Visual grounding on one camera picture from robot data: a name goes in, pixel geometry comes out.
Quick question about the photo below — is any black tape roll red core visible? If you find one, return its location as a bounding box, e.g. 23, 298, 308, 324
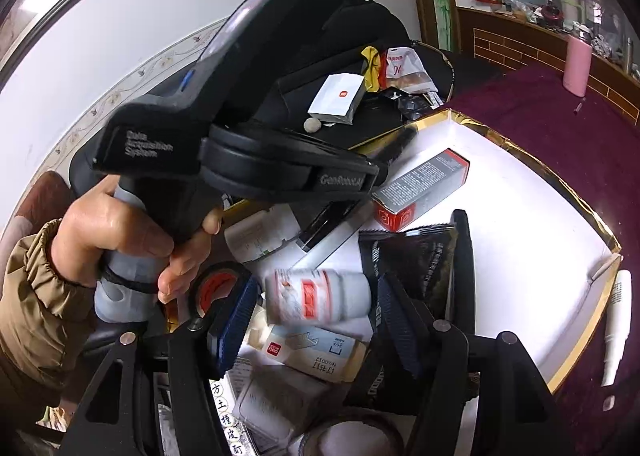
188, 261, 250, 317

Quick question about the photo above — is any black foil snack packet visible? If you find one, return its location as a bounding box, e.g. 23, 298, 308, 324
358, 223, 458, 320

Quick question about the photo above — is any blue white staples box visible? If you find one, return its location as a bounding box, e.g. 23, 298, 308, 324
247, 326, 367, 384

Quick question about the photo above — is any white labelled pill bottle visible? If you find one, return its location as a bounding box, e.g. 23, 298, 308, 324
224, 204, 300, 263

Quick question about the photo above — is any long silver red box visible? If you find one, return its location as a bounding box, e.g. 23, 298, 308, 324
372, 148, 471, 232

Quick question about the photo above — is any gold-edged white cardboard box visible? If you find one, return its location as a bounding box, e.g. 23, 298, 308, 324
164, 107, 624, 456

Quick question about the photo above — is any white spray bottle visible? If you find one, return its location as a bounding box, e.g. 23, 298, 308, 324
601, 270, 632, 387

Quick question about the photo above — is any black tape roll white core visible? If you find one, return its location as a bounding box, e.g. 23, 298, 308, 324
296, 412, 405, 456

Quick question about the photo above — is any person left forearm tan sleeve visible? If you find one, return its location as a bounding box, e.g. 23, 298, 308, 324
1, 220, 94, 424

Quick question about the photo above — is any person left hand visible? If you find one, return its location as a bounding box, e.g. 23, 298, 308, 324
49, 176, 222, 303

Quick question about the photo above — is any black leather sofa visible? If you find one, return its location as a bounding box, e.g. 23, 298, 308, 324
67, 0, 501, 188

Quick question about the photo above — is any printed white card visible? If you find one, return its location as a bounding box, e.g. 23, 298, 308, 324
209, 375, 258, 456

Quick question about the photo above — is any small beige ball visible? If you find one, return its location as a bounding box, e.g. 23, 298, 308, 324
304, 117, 322, 134

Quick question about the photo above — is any white box red logo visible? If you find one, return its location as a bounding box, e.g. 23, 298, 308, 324
308, 72, 366, 124

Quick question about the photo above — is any yellow cloth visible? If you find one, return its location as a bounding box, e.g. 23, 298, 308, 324
361, 46, 381, 92

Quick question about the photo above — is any white plastic bag red print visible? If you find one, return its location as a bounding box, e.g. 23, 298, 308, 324
385, 46, 438, 94

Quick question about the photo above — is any pink thermos bottle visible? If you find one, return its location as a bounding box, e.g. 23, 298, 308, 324
563, 34, 592, 98

